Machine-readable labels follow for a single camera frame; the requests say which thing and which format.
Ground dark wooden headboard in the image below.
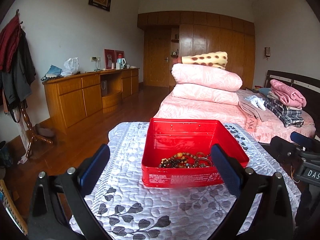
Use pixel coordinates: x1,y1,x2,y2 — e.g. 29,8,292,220
265,70,320,135

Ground hanging dark coats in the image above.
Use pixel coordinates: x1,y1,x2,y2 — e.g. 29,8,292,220
1,14,36,110

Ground red photo frames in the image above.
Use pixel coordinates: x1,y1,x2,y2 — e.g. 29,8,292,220
104,49,125,69

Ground yellow brown spotted blanket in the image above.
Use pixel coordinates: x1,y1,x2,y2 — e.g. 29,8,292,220
176,51,228,70

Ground wooden coat stand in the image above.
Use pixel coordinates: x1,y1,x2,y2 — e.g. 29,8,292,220
19,100,53,159

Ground brown glossy bead necklace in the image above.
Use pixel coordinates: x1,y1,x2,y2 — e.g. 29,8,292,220
158,158,198,169

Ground plaid folded clothes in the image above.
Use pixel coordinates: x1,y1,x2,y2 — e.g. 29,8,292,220
264,98,304,128

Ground white plastic bag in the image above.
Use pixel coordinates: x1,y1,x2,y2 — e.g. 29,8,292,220
61,57,79,77

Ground beige folded garment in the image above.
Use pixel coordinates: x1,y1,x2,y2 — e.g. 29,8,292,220
236,89,275,122

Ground red tin box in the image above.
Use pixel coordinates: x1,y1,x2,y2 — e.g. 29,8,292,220
142,118,249,188

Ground wooden wardrobe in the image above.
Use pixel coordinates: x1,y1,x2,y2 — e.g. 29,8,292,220
137,11,255,88

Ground silver metal watch band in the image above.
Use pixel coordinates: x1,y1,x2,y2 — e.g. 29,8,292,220
193,152,213,168

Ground wall power socket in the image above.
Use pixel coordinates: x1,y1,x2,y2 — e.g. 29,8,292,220
91,56,100,62

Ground blue folded cloth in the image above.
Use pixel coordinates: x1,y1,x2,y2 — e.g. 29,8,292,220
41,65,62,82

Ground white cloth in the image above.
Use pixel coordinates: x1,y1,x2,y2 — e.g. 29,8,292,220
245,95,266,111

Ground wall switch box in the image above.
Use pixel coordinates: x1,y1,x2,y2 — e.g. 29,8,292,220
264,47,271,58

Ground pink folded quilt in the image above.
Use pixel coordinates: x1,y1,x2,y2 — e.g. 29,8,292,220
171,63,243,92
171,83,239,106

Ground wooden sideboard cabinet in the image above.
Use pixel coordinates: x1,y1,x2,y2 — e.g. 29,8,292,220
43,68,139,134

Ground upper pink folded quilt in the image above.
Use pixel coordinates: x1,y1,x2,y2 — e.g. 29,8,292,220
171,63,243,92

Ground pink folded jacket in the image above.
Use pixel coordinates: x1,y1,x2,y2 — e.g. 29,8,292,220
270,79,306,108

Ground wooden bead bracelet amber stone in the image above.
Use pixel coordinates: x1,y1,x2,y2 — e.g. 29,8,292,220
161,152,195,165

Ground lower pink folded quilt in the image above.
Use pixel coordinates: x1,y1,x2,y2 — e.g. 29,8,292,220
171,83,239,106

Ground pink bedspread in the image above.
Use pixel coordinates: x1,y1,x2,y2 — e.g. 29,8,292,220
155,93,316,143

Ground white thermos kettle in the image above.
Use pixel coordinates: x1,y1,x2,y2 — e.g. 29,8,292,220
117,53,126,69

